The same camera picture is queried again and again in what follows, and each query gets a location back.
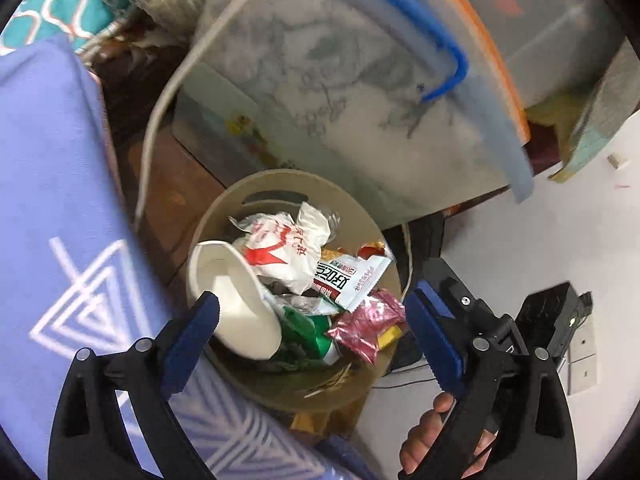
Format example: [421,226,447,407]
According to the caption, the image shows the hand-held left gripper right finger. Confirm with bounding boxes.
[400,291,577,480]

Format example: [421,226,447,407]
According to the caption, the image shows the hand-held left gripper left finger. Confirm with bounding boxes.
[48,290,221,480]

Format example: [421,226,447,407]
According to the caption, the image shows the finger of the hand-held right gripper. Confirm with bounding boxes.
[417,257,506,343]

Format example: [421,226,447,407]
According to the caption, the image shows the pink foil wrapper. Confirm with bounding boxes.
[326,289,407,365]

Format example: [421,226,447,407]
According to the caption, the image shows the tan round bin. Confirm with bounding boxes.
[186,170,416,411]

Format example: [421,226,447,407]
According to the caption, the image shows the person's right hand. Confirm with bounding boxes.
[399,392,498,478]

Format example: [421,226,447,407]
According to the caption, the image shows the yellow wrapper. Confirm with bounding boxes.
[375,324,407,351]

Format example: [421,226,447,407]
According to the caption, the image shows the white paper cup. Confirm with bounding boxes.
[189,240,283,360]

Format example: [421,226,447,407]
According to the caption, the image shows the white packet with black print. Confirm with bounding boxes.
[312,254,393,312]

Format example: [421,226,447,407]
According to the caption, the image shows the red and gold wrapper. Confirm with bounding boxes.
[357,241,388,261]

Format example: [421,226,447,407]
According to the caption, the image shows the green and white packet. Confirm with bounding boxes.
[270,292,342,367]

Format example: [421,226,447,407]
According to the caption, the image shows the crumpled red and white wrapper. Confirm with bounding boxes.
[229,201,333,295]

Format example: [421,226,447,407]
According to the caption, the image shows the pale green patterned sheet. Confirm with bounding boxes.
[547,55,640,181]

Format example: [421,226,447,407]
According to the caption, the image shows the blue printed bed sheet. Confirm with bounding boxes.
[0,35,381,480]

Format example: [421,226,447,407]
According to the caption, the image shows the clear storage container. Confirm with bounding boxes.
[435,0,626,111]

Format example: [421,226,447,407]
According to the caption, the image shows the teal patterned cushion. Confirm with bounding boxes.
[0,0,131,56]

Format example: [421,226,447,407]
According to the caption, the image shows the white wall socket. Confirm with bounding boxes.
[567,317,599,395]

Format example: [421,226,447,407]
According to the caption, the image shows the white cable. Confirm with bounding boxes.
[134,0,296,233]

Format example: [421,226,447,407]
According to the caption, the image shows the translucent storage box blue handle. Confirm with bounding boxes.
[172,0,536,221]

